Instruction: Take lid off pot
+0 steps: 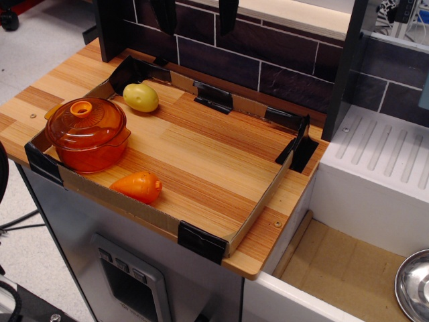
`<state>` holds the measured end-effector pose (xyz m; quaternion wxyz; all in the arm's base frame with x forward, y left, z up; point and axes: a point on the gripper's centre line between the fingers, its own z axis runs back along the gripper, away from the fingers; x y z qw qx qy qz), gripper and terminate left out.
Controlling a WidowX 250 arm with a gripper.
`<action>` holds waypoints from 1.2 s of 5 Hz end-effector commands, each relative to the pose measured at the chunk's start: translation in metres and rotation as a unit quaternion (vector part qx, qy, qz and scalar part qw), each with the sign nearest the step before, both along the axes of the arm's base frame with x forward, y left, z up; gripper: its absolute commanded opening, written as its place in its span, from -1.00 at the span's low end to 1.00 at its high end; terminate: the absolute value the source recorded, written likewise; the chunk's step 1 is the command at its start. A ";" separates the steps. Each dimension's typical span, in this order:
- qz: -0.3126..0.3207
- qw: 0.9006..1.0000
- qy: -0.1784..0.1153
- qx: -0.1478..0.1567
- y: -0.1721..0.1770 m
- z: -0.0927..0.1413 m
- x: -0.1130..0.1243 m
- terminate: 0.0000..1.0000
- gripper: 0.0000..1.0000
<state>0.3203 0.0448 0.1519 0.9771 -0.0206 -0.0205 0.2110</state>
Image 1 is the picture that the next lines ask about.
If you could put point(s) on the yellow toy potato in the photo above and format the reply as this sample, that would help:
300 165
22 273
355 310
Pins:
141 97

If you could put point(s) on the orange toy carrot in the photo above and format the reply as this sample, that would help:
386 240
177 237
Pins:
142 186

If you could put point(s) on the silver metal bowl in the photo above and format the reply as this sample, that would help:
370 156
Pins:
411 286

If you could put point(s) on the black chair wheel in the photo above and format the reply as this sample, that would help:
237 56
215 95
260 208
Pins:
9 20

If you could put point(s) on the orange transparent pot lid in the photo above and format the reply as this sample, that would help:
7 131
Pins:
87 123

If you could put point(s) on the white toy sink unit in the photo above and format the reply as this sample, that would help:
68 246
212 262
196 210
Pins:
364 213

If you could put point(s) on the cardboard fence with black tape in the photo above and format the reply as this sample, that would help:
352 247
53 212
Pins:
232 170

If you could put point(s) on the orange transparent pot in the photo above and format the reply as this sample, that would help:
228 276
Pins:
92 160

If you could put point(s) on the grey toy oven front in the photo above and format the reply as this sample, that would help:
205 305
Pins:
127 272

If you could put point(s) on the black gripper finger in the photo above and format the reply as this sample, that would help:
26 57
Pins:
227 14
165 13

